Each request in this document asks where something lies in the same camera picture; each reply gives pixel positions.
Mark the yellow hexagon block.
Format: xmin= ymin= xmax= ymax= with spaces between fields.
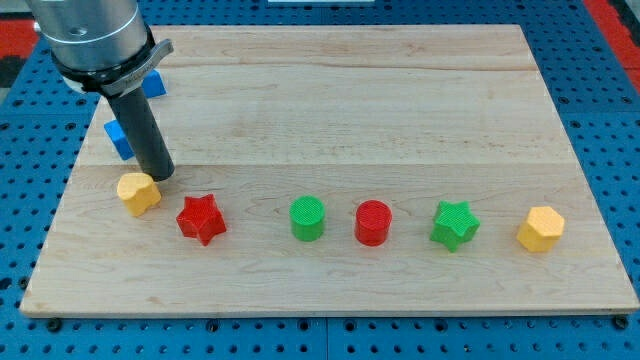
xmin=516 ymin=206 xmax=566 ymax=252

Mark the wooden board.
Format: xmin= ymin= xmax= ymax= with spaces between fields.
xmin=20 ymin=25 xmax=639 ymax=319

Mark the red star block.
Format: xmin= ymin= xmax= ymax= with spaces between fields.
xmin=176 ymin=194 xmax=227 ymax=247

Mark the green star block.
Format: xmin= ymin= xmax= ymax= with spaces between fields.
xmin=429 ymin=201 xmax=481 ymax=253

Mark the blue block behind arm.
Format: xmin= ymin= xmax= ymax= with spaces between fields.
xmin=142 ymin=70 xmax=167 ymax=98

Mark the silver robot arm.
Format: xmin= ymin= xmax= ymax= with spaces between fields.
xmin=27 ymin=0 xmax=173 ymax=98

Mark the blue cube block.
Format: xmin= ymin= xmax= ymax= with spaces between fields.
xmin=104 ymin=120 xmax=134 ymax=160

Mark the red cylinder block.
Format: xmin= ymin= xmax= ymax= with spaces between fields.
xmin=354 ymin=199 xmax=392 ymax=247

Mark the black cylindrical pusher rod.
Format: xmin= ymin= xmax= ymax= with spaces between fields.
xmin=107 ymin=87 xmax=174 ymax=182

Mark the green cylinder block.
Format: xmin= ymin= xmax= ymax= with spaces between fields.
xmin=289 ymin=195 xmax=325 ymax=242

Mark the yellow heart block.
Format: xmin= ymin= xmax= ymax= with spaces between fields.
xmin=117 ymin=172 xmax=162 ymax=217

